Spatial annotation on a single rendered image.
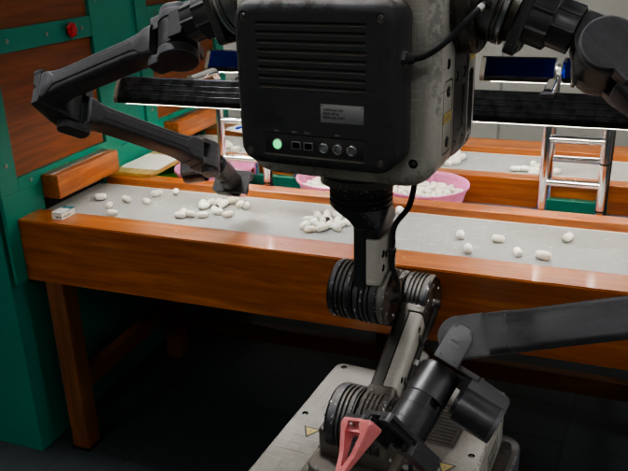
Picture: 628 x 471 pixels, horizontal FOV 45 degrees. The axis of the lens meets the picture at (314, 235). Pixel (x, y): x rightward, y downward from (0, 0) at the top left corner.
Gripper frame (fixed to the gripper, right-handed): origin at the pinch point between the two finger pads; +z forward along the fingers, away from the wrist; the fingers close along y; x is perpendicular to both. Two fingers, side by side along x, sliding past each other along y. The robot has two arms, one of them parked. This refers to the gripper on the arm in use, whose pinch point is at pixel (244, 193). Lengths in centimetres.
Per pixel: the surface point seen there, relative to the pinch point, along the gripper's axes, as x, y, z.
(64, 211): 15.6, 45.1, -14.4
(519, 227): -3, -74, 14
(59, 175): 4, 52, -13
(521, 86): -125, -56, 149
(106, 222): 17.1, 31.9, -13.1
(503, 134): -107, -48, 165
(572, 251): 5, -88, 4
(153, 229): 17.5, 16.5, -13.5
